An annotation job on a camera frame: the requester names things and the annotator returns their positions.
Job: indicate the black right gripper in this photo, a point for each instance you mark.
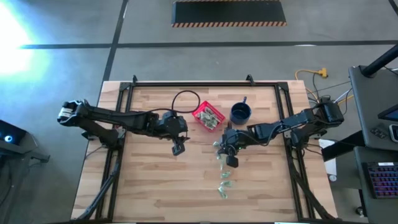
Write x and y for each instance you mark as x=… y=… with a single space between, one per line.
x=234 y=139

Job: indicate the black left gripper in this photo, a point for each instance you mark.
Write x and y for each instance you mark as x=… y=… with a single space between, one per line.
x=174 y=124

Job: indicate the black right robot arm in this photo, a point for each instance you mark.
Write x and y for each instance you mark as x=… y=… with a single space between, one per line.
x=280 y=127

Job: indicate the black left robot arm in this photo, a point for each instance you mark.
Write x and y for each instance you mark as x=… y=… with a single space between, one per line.
x=124 y=119

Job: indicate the red plastic mesh basket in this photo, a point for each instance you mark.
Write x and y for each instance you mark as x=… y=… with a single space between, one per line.
x=199 y=107

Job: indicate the dark blue ceramic mug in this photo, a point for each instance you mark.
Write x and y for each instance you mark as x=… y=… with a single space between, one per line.
x=240 y=112

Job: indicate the white paper sheet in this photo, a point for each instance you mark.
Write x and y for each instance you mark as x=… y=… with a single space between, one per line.
x=330 y=165

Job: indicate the small white round cap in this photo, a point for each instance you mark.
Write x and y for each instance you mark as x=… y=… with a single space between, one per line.
x=333 y=178

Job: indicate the black diagonal desk brace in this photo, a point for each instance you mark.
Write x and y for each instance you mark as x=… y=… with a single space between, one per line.
x=342 y=146

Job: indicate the black hazard-striped floor mat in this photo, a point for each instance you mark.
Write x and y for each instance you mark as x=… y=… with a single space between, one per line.
x=228 y=12

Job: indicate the black caster wheel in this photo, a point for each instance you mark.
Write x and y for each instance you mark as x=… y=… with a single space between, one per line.
x=360 y=211

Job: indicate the grey equipment stand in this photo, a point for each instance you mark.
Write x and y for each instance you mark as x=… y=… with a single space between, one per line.
x=28 y=152

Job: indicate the small black controller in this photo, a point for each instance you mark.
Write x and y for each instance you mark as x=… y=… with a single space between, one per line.
x=378 y=132

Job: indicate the black device blue light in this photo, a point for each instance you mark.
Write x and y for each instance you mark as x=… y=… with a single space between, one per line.
x=12 y=132

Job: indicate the black backlit keyboard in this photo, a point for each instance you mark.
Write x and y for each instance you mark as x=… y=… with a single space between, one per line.
x=384 y=180

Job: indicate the dark grey keyboard desk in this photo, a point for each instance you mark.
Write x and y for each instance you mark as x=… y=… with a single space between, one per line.
x=381 y=211

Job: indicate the white handheld device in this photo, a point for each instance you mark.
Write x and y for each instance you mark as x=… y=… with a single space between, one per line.
x=394 y=133

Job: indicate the black tablet screen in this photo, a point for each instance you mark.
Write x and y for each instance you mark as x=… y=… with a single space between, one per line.
x=391 y=114

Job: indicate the black round pole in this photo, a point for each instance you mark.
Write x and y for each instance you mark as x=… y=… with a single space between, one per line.
x=381 y=60

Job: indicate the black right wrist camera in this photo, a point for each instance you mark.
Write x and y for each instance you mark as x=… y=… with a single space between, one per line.
x=232 y=161

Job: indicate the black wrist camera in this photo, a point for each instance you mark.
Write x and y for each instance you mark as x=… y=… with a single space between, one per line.
x=232 y=161
x=178 y=149

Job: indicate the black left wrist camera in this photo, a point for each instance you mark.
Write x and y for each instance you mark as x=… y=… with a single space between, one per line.
x=178 y=149

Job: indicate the black aluminium table frame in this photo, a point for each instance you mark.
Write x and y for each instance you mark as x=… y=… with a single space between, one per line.
x=202 y=84

